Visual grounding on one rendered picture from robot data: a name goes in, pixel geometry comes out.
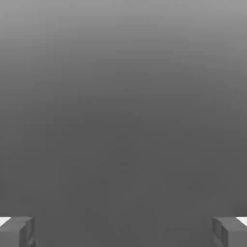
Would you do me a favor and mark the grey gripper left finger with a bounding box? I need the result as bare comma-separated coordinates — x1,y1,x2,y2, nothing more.
0,216,36,247

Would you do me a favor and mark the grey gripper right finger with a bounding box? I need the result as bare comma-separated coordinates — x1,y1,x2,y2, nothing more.
211,216,247,247

